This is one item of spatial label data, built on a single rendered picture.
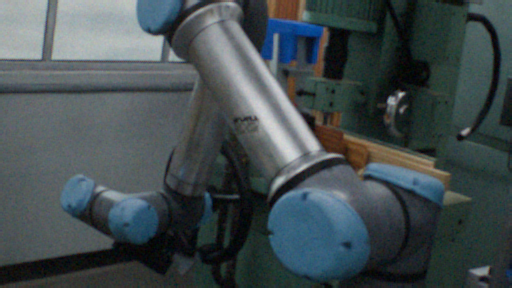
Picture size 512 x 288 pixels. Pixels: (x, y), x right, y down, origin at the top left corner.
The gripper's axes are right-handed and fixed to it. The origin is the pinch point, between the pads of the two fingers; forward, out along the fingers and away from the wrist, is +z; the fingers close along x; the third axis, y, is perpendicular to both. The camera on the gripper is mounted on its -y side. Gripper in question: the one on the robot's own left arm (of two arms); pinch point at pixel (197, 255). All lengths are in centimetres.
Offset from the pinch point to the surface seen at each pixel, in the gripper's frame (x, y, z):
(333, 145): 4.7, -35.7, 15.1
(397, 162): 16.7, -38.8, 22.8
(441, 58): 12, -68, 27
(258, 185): 0.5, -19.5, 5.1
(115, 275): -136, 26, 96
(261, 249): -5.4, -8.7, 22.4
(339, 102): -3, -47, 19
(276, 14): -135, -111, 101
